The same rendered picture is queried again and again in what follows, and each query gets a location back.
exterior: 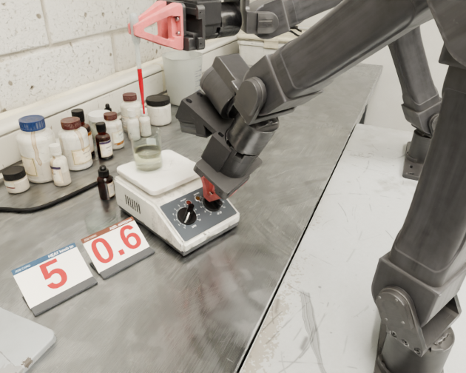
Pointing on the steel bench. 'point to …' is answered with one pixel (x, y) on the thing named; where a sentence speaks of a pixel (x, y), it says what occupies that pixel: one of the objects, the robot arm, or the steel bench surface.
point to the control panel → (203, 218)
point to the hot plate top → (154, 187)
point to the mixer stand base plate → (12, 340)
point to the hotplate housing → (135, 200)
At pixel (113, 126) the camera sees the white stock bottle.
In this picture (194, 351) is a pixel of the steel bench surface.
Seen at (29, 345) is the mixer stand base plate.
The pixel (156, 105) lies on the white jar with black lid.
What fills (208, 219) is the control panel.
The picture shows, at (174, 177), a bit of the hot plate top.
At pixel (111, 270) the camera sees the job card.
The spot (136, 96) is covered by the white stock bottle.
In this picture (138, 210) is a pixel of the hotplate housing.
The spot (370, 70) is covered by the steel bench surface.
